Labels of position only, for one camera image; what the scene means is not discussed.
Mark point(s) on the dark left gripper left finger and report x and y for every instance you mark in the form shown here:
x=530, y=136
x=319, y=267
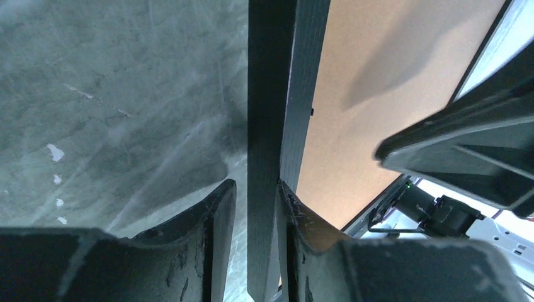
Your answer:
x=183, y=259

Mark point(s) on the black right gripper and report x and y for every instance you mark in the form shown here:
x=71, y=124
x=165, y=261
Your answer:
x=481, y=146

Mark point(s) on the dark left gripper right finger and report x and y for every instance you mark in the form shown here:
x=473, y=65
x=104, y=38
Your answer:
x=321, y=263

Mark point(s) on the brown backing board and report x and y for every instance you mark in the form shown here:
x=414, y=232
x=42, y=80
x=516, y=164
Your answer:
x=384, y=66

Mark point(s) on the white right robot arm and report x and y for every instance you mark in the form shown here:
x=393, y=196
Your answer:
x=518, y=250

